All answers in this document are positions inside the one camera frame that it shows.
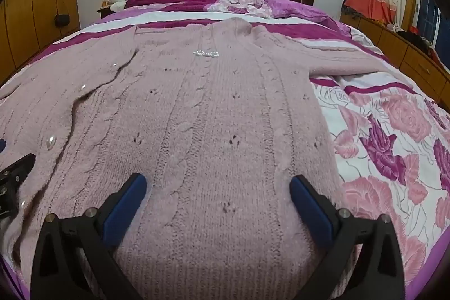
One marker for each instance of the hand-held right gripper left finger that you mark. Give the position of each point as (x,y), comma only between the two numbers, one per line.
(123,205)

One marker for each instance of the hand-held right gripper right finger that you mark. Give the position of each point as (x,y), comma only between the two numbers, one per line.
(309,207)

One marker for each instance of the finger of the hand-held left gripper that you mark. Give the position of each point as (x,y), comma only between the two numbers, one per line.
(17,180)

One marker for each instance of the pink knitted sweater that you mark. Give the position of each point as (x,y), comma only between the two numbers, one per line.
(211,110)

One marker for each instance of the dark clothes pile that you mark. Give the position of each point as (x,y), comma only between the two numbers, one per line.
(418,38)

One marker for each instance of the floral striped bed cover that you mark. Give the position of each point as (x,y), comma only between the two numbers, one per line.
(386,152)

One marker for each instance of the small black bag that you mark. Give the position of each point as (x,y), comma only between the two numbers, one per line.
(62,20)

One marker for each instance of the wooden wardrobe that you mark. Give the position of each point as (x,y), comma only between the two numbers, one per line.
(35,4)

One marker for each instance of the low wooden cabinet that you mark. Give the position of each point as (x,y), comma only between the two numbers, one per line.
(415,61)

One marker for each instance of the dark wooden nightstand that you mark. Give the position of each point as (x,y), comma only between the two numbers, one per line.
(104,12)

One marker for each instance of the purple folded quilt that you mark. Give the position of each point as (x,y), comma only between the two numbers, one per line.
(281,4)

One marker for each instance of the dark window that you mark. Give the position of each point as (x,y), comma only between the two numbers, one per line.
(429,15)

